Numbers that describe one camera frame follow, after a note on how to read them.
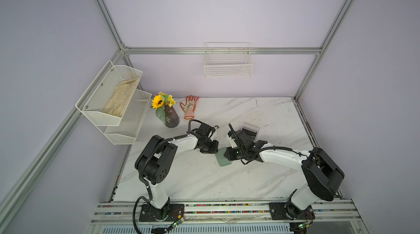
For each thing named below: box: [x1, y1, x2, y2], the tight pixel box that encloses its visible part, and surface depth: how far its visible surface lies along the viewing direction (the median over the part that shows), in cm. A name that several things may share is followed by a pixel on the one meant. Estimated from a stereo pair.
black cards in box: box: [242, 127, 258, 137], surface depth 98 cm
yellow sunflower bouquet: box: [149, 91, 177, 123], surface depth 87 cm
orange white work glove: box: [179, 95, 200, 120], surface depth 116 cm
